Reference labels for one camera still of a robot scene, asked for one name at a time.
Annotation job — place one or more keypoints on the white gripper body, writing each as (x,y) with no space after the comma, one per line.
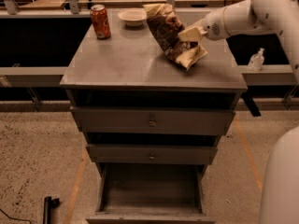
(212,27)

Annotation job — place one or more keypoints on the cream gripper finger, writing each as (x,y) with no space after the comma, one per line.
(192,34)

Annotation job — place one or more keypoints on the brown chip bag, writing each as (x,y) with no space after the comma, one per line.
(164,25)

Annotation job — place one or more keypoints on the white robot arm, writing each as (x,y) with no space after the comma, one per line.
(280,196)

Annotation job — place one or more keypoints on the grey wooden drawer cabinet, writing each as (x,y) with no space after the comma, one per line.
(129,70)

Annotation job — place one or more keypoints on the grey top drawer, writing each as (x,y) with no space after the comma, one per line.
(157,121)

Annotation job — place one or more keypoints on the grey middle drawer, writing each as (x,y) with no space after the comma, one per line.
(105,153)

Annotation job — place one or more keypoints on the grey open bottom drawer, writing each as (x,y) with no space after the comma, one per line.
(150,194)

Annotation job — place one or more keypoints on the clear sanitizer pump bottle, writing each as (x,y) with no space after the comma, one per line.
(256,61)

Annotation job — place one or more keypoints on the white ceramic bowl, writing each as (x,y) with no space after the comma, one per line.
(133,17)

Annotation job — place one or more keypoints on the orange soda can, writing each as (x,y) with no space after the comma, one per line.
(100,21)

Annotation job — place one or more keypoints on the black floor post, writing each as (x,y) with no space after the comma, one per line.
(49,204)

